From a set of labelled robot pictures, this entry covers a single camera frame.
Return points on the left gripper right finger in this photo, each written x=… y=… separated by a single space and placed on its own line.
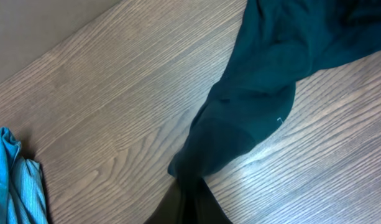
x=208 y=210

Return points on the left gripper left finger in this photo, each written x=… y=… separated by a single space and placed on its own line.
x=169 y=209

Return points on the dark navy t-shirt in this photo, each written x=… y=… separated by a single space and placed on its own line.
x=279 y=43

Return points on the folded light blue jeans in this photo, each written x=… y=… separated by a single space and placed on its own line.
x=22 y=198

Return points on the cardboard box wall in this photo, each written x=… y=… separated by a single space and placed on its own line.
x=29 y=28

